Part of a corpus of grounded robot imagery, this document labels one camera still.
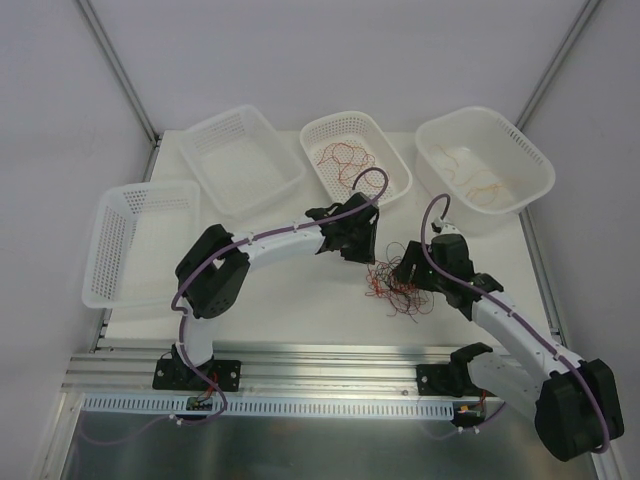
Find red black cable bundle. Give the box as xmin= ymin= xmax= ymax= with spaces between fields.
xmin=363 ymin=240 xmax=441 ymax=324

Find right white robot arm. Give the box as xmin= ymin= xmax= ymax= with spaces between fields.
xmin=393 ymin=234 xmax=624 ymax=461

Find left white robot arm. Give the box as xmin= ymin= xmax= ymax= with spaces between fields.
xmin=171 ymin=192 xmax=379 ymax=389

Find oval white perforated basket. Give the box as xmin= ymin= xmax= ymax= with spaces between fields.
xmin=299 ymin=111 xmax=413 ymax=207

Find solid white plastic bin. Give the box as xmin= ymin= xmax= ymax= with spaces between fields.
xmin=415 ymin=106 xmax=556 ymax=236

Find translucent white perforated basket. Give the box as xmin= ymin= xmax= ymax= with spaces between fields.
xmin=178 ymin=105 xmax=306 ymax=219

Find large white perforated basket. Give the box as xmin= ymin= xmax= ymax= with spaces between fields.
xmin=81 ymin=180 xmax=200 ymax=309

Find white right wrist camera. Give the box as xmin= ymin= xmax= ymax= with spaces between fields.
xmin=431 ymin=218 xmax=461 ymax=237

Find orange cables in oval basket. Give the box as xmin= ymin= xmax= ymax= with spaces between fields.
xmin=314 ymin=141 xmax=376 ymax=189

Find yellow cables in bin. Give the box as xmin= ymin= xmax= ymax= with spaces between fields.
xmin=429 ymin=143 xmax=506 ymax=201

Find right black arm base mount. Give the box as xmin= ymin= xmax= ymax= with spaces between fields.
xmin=415 ymin=364 xmax=482 ymax=398

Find white slotted cable duct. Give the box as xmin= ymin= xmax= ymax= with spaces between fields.
xmin=82 ymin=393 xmax=454 ymax=421

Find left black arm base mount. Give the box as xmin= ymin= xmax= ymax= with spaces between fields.
xmin=152 ymin=346 xmax=242 ymax=392

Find aluminium frame post right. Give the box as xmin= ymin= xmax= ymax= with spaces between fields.
xmin=515 ymin=0 xmax=603 ymax=131

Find aluminium frame post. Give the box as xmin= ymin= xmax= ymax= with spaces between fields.
xmin=515 ymin=0 xmax=603 ymax=131
xmin=74 ymin=0 xmax=161 ymax=149

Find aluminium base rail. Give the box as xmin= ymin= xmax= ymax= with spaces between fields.
xmin=64 ymin=339 xmax=551 ymax=401

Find aluminium frame post left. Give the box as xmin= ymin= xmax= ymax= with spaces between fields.
xmin=74 ymin=0 xmax=161 ymax=149

